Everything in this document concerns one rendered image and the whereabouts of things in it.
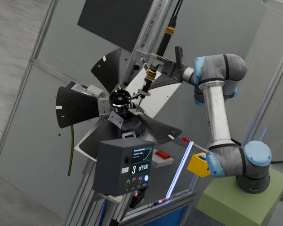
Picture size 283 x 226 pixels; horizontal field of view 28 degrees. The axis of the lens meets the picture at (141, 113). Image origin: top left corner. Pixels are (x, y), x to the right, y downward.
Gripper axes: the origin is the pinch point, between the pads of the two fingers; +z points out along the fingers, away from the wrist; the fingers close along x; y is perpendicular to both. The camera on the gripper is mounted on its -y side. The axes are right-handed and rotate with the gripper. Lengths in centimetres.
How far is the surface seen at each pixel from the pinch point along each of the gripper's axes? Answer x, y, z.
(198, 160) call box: 21, 45, -38
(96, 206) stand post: 31, 105, 11
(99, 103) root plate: -5.3, 36.0, 16.3
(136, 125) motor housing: 6.7, 40.4, -3.1
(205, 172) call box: 23, 49, -44
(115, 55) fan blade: 10.6, 12.0, 27.1
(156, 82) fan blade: 13.9, 15.3, -1.2
